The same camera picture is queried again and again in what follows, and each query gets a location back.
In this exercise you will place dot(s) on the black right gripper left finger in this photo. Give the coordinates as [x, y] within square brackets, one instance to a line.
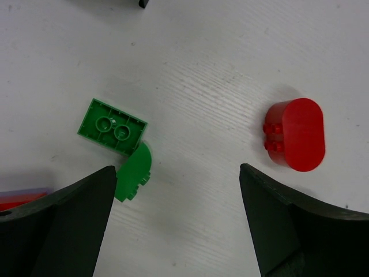
[59, 234]

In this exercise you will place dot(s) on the red and purple lego brick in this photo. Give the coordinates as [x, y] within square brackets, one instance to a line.
[15, 198]

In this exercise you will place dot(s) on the green rectangular lego brick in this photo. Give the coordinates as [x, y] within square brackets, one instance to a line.
[112, 128]

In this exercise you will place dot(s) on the green rounded lego brick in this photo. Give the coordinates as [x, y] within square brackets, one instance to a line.
[135, 172]

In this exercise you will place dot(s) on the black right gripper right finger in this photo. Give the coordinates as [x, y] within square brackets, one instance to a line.
[295, 234]

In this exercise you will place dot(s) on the red oval lego piece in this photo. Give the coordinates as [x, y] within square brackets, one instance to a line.
[294, 134]

